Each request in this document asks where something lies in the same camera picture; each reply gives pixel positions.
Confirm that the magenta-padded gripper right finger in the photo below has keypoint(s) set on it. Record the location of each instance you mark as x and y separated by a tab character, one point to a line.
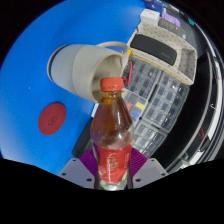
150	171

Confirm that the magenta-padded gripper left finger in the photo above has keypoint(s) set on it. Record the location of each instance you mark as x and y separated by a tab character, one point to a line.
75	173

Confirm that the clear red-capped drink bottle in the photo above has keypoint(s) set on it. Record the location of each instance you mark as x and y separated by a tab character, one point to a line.
111	133

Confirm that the grey small-parts drawer cabinet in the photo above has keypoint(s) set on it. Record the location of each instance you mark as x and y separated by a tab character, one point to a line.
170	100
150	138
143	78

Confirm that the flat black case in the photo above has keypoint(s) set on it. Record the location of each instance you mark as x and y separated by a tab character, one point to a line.
82	140

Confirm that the flat round red coaster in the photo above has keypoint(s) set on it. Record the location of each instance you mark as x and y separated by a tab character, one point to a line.
51	119

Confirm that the dark grey overhead shelf unit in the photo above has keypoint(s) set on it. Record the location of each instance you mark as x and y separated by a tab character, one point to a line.
196	126

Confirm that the black box with white label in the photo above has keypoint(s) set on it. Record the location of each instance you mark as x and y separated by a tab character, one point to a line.
95	110

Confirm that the red and yellow test leads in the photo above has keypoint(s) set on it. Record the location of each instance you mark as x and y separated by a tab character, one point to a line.
128	75

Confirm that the beige ceramic mug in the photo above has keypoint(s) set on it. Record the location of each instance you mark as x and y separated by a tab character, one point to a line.
80	68

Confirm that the beige pegboard tray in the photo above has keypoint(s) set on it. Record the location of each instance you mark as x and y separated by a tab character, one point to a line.
186	61

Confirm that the black oblong speaker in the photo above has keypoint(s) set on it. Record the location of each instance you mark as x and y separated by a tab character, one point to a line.
153	49

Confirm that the dark grey carton box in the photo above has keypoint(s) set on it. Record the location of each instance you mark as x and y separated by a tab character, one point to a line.
171	28

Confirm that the purple plastic bag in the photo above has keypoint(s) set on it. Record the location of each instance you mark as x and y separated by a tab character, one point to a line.
171	19

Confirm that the white carton box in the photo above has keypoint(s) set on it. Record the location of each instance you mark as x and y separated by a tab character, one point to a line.
149	16

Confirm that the blue box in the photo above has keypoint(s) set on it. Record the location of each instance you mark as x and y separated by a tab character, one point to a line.
153	4

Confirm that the teal wall-mounted holder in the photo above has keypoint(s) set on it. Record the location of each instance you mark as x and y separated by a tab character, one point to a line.
191	21

